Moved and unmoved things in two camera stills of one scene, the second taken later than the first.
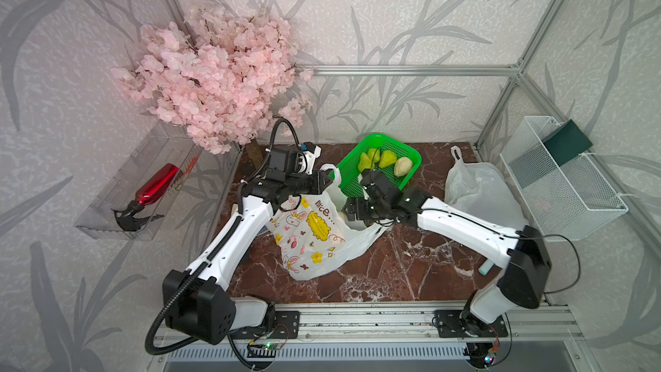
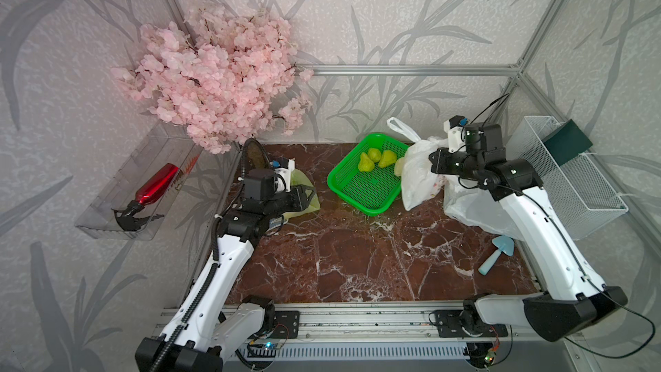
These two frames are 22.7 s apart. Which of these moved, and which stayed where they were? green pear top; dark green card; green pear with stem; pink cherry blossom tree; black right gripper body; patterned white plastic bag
Moved: patterned white plastic bag; black right gripper body
Stayed: dark green card; pink cherry blossom tree; green pear top; green pear with stem
